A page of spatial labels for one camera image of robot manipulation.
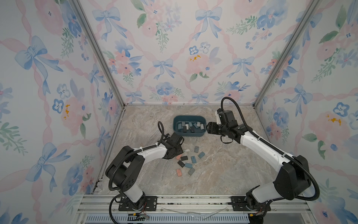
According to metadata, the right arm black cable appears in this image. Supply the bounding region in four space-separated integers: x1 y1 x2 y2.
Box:
220 97 320 201

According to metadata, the teal plastic storage box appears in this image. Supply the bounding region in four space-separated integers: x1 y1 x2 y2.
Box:
172 115 207 137

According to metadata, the blue eraser middle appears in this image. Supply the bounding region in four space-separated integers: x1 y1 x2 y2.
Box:
191 156 197 164

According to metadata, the pink eraser bottom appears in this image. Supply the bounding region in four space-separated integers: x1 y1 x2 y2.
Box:
176 169 182 177

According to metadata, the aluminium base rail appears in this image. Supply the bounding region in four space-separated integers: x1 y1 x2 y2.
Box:
73 195 317 224

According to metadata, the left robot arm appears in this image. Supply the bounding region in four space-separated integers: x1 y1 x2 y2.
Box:
105 133 184 211

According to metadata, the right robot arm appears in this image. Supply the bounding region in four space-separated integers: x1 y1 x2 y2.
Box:
207 109 312 211

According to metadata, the grey-green eraser bottom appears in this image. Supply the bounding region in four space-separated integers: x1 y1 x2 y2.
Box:
188 168 195 175

